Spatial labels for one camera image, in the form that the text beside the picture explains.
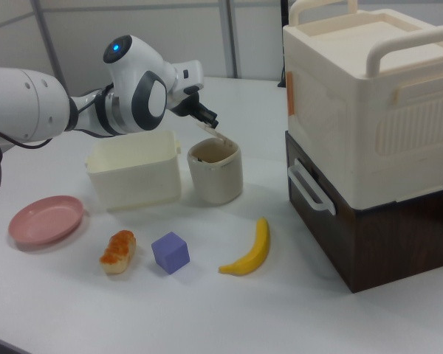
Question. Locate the cream open storage box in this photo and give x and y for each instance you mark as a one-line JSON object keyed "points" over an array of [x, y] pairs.
{"points": [[133, 184]]}

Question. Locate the purple cube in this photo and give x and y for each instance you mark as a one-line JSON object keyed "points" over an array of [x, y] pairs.
{"points": [[170, 254]]}

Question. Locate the beige trash can lid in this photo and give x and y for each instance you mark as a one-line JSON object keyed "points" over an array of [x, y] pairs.
{"points": [[211, 130]]}

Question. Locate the yellow banana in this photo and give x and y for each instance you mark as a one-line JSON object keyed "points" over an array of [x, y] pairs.
{"points": [[256, 254]]}

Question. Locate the dark brown drawer box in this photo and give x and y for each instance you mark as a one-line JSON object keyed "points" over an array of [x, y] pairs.
{"points": [[391, 243]]}

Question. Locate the glazed bread roll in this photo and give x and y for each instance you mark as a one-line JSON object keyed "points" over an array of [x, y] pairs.
{"points": [[118, 252]]}

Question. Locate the cream plastic cabinet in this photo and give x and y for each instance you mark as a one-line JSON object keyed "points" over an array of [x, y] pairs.
{"points": [[336, 129]]}

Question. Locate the pink plate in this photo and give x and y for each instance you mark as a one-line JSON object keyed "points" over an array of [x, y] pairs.
{"points": [[46, 221]]}

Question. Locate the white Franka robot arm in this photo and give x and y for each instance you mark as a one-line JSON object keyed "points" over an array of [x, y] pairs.
{"points": [[22, 107]]}

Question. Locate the beige small trash can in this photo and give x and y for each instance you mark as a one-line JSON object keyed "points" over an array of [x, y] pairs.
{"points": [[216, 182]]}

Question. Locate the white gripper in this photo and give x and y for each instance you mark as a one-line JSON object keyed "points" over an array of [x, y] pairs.
{"points": [[188, 75]]}

